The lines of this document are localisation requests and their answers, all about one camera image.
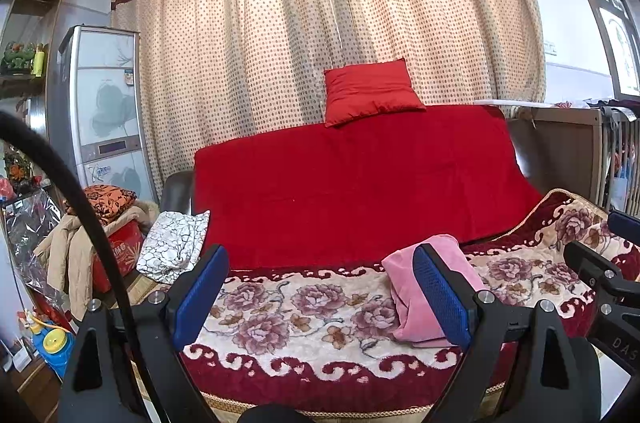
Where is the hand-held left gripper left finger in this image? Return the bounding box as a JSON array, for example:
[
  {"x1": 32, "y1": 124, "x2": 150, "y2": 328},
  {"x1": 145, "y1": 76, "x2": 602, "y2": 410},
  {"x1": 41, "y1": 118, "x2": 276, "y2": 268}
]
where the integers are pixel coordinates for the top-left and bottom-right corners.
[{"x1": 59, "y1": 244, "x2": 230, "y2": 423}]

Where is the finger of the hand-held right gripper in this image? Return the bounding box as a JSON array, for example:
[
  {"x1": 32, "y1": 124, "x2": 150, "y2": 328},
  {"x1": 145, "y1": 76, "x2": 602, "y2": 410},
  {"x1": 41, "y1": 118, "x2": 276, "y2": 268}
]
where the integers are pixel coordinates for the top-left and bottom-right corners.
[
  {"x1": 606, "y1": 208, "x2": 640, "y2": 250},
  {"x1": 563, "y1": 240, "x2": 640, "y2": 320}
]

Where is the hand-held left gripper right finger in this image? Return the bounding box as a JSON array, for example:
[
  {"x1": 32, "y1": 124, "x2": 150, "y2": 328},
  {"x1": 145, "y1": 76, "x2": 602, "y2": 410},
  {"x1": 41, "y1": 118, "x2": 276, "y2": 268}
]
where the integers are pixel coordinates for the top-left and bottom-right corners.
[{"x1": 411, "y1": 242, "x2": 602, "y2": 423}]

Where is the pink zip jacket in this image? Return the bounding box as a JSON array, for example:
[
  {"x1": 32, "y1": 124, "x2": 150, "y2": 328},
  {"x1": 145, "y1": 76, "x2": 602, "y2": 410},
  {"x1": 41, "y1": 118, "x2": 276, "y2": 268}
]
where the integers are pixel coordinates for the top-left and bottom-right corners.
[{"x1": 381, "y1": 234, "x2": 488, "y2": 349}]

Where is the white crackle-pattern cushion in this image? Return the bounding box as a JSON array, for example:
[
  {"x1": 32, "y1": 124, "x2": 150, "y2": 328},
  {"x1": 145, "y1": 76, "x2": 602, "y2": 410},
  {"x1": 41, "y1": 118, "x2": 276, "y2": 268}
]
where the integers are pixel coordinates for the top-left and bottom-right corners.
[{"x1": 136, "y1": 210, "x2": 211, "y2": 285}]

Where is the red cardboard box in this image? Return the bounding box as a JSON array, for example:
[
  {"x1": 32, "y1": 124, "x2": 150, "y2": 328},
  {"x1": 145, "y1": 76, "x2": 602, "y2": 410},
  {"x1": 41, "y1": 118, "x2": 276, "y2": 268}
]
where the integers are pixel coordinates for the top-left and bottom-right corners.
[{"x1": 92, "y1": 220, "x2": 146, "y2": 294}]

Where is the floral red-bordered blanket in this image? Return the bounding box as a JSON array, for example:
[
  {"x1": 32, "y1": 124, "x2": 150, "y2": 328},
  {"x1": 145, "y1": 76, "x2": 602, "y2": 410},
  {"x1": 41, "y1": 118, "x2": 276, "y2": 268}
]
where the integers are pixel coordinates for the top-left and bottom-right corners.
[{"x1": 117, "y1": 188, "x2": 640, "y2": 419}]

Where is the dark leather sofa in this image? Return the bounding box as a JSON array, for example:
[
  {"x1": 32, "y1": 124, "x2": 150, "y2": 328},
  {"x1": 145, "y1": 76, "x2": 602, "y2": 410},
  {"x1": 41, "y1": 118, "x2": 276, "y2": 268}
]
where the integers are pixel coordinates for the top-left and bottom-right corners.
[{"x1": 159, "y1": 118, "x2": 548, "y2": 216}]

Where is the orange black patterned cloth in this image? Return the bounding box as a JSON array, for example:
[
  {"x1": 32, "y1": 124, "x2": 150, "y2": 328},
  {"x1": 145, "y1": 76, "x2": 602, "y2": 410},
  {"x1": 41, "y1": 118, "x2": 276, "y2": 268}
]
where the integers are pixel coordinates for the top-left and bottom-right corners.
[{"x1": 80, "y1": 184, "x2": 138, "y2": 226}]

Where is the beige coat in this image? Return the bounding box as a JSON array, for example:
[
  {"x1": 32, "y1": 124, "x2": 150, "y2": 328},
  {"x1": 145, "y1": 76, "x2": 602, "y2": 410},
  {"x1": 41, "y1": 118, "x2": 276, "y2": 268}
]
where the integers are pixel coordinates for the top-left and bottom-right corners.
[{"x1": 32, "y1": 200, "x2": 158, "y2": 321}]

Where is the plain red blanket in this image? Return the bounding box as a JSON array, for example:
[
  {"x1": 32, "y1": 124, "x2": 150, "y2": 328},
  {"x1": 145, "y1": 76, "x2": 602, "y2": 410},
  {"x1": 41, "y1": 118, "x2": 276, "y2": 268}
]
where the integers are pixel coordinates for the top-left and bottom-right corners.
[{"x1": 192, "y1": 105, "x2": 545, "y2": 271}]

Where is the blue plastic toy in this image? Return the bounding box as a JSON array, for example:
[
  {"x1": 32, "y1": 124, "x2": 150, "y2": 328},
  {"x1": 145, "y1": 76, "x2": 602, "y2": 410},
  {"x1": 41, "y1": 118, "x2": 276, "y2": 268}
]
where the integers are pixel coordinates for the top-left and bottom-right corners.
[{"x1": 31, "y1": 327, "x2": 76, "y2": 380}]

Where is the white flat board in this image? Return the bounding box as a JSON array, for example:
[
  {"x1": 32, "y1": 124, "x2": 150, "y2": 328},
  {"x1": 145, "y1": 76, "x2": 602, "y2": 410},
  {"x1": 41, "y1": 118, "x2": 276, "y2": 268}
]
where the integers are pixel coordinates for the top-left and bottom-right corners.
[{"x1": 475, "y1": 99, "x2": 556, "y2": 109}]

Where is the framed window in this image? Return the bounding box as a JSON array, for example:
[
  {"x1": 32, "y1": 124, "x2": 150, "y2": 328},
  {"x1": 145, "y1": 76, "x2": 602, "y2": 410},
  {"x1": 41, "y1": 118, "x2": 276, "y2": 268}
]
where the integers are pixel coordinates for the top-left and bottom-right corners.
[{"x1": 556, "y1": 0, "x2": 640, "y2": 102}]

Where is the clear plastic sheet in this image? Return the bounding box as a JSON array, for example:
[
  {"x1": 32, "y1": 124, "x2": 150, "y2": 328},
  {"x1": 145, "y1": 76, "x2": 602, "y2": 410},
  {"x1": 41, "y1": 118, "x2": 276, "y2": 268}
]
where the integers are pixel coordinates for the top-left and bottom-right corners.
[{"x1": 4, "y1": 195, "x2": 68, "y2": 304}]

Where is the standing air conditioner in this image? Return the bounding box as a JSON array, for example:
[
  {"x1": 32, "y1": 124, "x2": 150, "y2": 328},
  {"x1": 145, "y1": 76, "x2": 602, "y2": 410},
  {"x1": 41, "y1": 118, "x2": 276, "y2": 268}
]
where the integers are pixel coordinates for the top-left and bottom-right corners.
[{"x1": 46, "y1": 25, "x2": 160, "y2": 204}]

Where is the red pillow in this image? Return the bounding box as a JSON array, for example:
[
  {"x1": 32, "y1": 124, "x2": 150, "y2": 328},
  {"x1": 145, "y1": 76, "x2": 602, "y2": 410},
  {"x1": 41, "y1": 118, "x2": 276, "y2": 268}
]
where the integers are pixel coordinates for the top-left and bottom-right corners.
[{"x1": 323, "y1": 58, "x2": 427, "y2": 128}]

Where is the artificial flower arrangement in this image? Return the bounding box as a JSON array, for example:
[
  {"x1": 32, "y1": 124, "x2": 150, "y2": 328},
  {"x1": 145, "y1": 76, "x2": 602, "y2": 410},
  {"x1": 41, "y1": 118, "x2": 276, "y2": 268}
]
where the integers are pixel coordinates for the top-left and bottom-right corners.
[{"x1": 2, "y1": 153, "x2": 36, "y2": 194}]

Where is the dotted beige curtain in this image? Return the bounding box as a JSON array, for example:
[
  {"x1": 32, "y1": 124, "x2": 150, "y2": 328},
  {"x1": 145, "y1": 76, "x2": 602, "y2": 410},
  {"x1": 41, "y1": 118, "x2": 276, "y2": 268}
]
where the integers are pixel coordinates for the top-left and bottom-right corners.
[{"x1": 111, "y1": 0, "x2": 547, "y2": 198}]

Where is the green figurine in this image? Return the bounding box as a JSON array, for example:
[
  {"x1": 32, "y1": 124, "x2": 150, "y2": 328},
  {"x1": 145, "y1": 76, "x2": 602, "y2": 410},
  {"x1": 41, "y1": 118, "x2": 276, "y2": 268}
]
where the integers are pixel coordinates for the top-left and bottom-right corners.
[{"x1": 0, "y1": 43, "x2": 37, "y2": 74}]

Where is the black cable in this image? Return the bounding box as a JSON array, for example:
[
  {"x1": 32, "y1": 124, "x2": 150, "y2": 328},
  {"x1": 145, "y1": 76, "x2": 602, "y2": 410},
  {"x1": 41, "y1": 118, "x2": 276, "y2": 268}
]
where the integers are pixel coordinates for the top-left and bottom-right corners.
[{"x1": 0, "y1": 110, "x2": 168, "y2": 423}]

